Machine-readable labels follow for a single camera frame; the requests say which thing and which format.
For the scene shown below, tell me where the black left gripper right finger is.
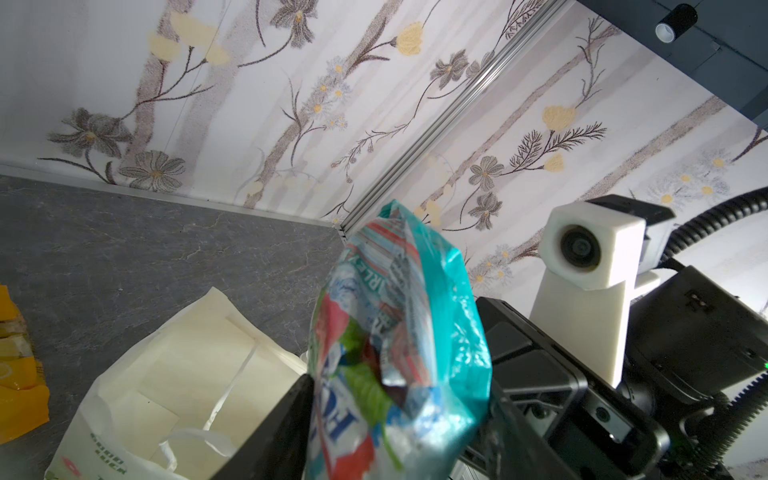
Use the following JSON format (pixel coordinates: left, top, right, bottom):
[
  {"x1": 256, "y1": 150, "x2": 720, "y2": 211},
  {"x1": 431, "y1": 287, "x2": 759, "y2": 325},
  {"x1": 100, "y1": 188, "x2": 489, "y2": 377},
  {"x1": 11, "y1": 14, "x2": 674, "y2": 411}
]
[{"x1": 459, "y1": 398, "x2": 558, "y2": 479}]

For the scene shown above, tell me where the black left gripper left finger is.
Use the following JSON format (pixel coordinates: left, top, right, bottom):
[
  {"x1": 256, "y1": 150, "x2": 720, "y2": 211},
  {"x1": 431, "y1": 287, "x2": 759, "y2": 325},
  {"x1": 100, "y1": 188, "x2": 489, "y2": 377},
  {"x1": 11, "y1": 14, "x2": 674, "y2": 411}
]
[{"x1": 212, "y1": 374, "x2": 314, "y2": 480}]

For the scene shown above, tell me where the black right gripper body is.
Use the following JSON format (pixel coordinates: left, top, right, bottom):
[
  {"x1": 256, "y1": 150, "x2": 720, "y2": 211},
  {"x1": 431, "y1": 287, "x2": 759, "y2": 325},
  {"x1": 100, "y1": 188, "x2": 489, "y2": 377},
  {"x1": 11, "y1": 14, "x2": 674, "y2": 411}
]
[{"x1": 476, "y1": 297, "x2": 670, "y2": 479}]

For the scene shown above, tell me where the white paper shopping bag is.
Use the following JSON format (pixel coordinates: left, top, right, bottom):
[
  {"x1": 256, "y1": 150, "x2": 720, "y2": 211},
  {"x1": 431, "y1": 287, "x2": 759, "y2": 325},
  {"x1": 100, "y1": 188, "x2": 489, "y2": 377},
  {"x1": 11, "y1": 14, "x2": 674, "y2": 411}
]
[{"x1": 45, "y1": 288, "x2": 307, "y2": 479}]

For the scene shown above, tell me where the teal mint candy bag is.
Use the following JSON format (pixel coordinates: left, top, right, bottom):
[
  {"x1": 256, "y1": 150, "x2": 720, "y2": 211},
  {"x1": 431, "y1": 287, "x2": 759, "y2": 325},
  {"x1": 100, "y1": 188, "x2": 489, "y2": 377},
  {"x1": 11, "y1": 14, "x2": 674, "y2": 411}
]
[{"x1": 305, "y1": 201, "x2": 492, "y2": 479}]

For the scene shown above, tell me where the orange snack pack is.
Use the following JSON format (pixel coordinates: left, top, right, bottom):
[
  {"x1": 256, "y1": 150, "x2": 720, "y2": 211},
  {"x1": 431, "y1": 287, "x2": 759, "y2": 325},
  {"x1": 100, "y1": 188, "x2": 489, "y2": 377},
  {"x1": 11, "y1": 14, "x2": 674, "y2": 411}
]
[{"x1": 1, "y1": 285, "x2": 50, "y2": 445}]

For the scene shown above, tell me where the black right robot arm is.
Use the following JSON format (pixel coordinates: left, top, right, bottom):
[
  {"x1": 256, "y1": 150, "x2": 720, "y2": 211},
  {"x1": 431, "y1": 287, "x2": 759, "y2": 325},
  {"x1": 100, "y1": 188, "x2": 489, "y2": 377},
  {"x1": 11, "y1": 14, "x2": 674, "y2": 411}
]
[{"x1": 460, "y1": 188, "x2": 767, "y2": 479}]

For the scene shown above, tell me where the black ceiling spotlight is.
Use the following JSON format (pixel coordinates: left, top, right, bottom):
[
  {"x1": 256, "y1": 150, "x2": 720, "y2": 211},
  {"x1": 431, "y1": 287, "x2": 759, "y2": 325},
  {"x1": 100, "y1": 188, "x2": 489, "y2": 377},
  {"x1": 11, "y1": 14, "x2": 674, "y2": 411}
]
[{"x1": 654, "y1": 3, "x2": 698, "y2": 44}]

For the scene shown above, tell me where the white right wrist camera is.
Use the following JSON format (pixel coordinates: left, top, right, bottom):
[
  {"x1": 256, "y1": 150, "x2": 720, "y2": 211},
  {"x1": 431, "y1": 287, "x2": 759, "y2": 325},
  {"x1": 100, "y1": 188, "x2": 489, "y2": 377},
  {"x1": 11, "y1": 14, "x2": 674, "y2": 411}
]
[{"x1": 530, "y1": 195, "x2": 675, "y2": 387}]

